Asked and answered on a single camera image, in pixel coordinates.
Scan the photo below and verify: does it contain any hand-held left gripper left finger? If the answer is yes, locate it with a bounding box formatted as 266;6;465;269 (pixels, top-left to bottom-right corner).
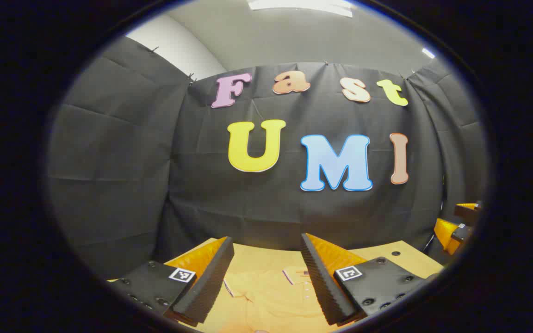
109;236;235;327

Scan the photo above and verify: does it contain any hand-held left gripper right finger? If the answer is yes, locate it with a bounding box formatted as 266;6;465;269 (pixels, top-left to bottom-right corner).
300;233;439;327

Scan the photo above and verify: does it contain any orange T-shirt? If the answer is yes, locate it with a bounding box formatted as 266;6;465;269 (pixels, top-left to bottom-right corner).
197;265;355;333

